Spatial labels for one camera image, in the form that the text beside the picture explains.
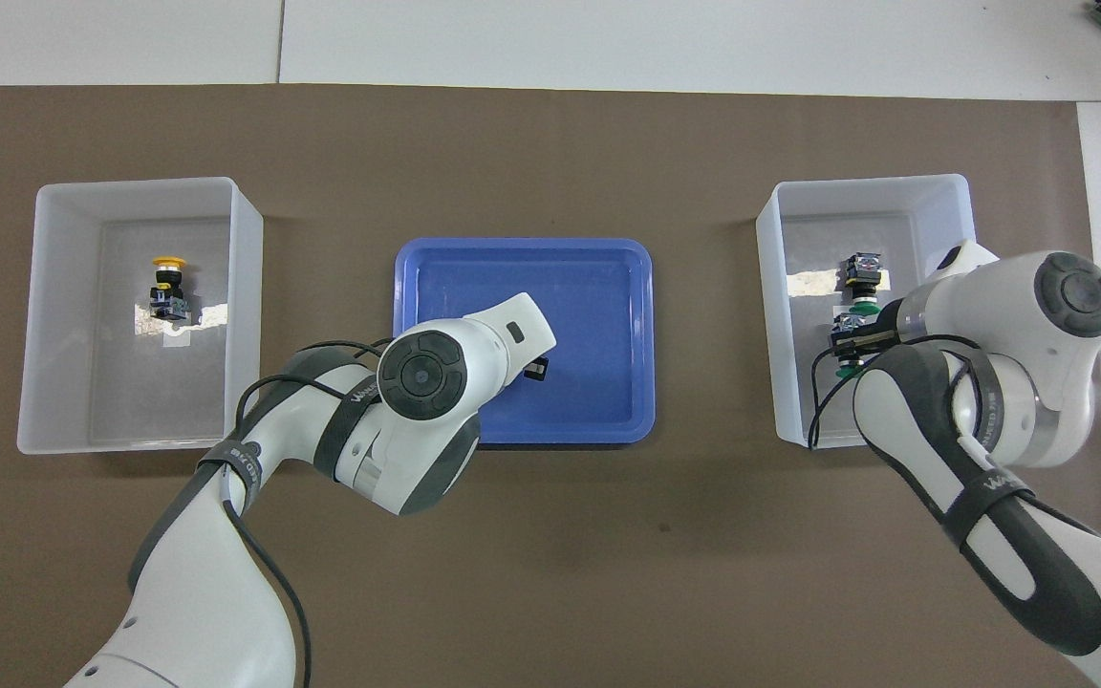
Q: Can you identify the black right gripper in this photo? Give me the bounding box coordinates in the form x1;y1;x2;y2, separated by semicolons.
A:
830;298;909;358

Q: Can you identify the yellow push button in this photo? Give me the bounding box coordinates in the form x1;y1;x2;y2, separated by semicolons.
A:
149;254;192;322

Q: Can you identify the translucent white plastic box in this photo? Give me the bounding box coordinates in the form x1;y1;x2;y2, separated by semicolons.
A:
756;174;991;448
17;177;265;456

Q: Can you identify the blue plastic tray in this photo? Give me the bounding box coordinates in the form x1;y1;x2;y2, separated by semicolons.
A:
393;237;657;447

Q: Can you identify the brown table mat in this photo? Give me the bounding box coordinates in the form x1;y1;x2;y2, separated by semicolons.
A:
0;84;1101;688

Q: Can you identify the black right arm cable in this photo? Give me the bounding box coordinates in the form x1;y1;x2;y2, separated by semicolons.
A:
807;333;991;450

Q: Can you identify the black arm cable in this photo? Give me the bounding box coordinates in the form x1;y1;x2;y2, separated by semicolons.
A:
807;333;991;450
221;336;399;688

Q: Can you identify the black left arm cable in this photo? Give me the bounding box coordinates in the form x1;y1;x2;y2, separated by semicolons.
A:
221;336;399;688

